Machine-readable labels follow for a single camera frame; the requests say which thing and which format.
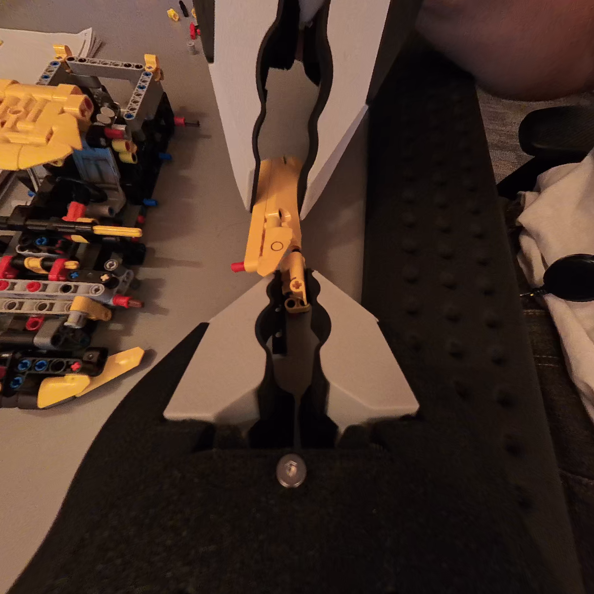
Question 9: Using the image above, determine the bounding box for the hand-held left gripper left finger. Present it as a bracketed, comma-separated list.
[162, 271, 279, 448]

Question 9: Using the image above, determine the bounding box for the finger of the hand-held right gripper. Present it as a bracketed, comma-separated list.
[299, 0, 391, 220]
[207, 0, 285, 213]

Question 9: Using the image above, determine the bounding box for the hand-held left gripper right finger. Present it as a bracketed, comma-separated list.
[304, 270, 420, 439]

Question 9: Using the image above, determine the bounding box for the yellow black brick subassembly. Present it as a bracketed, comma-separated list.
[270, 252, 312, 359]

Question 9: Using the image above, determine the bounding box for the yellow wheel arch panel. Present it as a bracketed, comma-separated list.
[243, 156, 303, 274]

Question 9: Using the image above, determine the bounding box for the small yellow curved panel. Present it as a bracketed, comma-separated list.
[256, 222, 296, 278]

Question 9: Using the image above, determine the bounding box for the instruction booklet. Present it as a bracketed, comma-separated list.
[0, 27, 104, 85]

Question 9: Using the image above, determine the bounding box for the grey desk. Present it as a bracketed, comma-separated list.
[0, 0, 372, 585]

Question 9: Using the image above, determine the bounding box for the pile of small coloured pins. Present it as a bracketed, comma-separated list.
[166, 0, 201, 41]

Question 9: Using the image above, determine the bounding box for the black perforated foam pad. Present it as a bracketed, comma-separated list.
[361, 36, 585, 594]

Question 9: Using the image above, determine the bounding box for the black office chair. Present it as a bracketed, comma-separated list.
[496, 105, 594, 201]

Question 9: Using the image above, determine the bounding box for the partly built yellow toy car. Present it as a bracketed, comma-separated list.
[0, 43, 201, 410]

